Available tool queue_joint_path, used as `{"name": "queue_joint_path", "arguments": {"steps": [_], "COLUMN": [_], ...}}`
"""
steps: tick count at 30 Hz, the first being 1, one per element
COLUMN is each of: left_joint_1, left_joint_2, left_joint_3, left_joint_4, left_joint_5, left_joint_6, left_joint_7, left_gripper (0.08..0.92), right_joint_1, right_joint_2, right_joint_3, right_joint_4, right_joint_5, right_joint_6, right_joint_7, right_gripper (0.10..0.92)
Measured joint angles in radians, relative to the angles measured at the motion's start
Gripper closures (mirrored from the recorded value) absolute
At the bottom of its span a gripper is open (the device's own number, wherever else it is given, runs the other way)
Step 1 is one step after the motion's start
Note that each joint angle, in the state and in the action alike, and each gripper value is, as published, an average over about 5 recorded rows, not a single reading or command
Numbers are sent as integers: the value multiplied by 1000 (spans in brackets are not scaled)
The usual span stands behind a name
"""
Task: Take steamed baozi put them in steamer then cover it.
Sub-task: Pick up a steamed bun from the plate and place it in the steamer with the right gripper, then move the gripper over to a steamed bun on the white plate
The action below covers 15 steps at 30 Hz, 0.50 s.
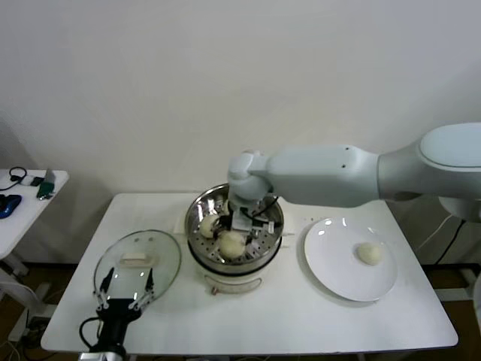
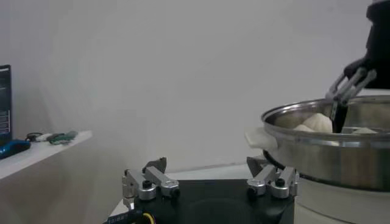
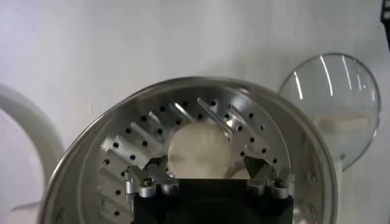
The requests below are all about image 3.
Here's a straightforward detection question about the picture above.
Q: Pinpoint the glass lid with white handle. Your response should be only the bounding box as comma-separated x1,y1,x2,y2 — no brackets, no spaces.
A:
277,52,381,171

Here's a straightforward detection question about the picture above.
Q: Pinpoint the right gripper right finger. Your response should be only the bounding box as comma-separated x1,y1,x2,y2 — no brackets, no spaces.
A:
243,155,296,199

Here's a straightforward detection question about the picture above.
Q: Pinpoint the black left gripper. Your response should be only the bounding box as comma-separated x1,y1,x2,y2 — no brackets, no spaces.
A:
380,0,390,49

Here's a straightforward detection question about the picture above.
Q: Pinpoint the stainless steel steamer basket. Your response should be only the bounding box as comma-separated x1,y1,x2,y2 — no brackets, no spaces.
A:
10,75,338,224

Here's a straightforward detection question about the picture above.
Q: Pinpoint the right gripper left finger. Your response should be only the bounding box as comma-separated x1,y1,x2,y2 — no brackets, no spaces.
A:
124,156,180,198

